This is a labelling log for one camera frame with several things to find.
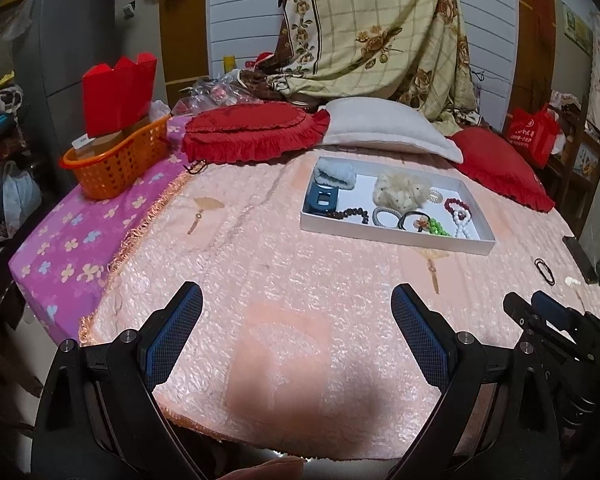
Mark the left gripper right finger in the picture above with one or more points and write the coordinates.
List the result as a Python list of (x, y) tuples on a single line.
[(427, 334)]

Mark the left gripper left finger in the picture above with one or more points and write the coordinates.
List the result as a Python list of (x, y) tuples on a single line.
[(165, 333)]

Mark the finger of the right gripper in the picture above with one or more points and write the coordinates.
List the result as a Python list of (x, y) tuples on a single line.
[(518, 310), (552, 311)]

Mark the blue hair claw clip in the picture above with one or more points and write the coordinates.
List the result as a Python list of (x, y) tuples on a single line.
[(321, 199)]

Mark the left hand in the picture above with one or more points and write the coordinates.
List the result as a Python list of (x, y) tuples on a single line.
[(284, 468)]

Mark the purple floral sheet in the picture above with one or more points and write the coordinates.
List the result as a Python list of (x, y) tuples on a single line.
[(61, 269)]

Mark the pink quilted bedspread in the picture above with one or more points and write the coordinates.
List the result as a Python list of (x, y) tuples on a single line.
[(296, 348)]

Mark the red frilled cushion right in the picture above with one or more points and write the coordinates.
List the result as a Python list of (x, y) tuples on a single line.
[(492, 162)]

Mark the red frilled cushion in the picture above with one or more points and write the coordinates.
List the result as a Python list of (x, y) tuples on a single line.
[(492, 162), (252, 132)]

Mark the white shallow tray box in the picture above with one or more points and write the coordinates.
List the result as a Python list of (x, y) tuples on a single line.
[(450, 220)]

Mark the cream fluffy scrunchie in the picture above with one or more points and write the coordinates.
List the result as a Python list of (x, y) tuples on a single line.
[(400, 192)]

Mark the orange plastic basket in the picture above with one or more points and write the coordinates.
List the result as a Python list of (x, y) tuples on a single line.
[(107, 175)]

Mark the red shopping bag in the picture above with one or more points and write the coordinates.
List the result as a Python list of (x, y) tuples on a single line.
[(533, 135)]

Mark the light blue fluffy scrunchie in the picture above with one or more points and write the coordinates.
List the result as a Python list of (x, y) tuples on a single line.
[(334, 174)]

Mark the red frilled cushion left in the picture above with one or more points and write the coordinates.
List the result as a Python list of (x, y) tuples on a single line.
[(252, 132)]

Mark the white pillow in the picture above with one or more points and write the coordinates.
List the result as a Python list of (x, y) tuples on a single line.
[(385, 125)]

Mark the red box in basket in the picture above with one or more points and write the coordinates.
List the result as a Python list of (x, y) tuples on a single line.
[(115, 98)]

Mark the floral beige blanket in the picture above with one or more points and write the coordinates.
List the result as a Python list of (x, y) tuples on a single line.
[(414, 52)]

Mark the grey refrigerator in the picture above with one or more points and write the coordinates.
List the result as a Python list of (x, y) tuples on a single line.
[(60, 41)]

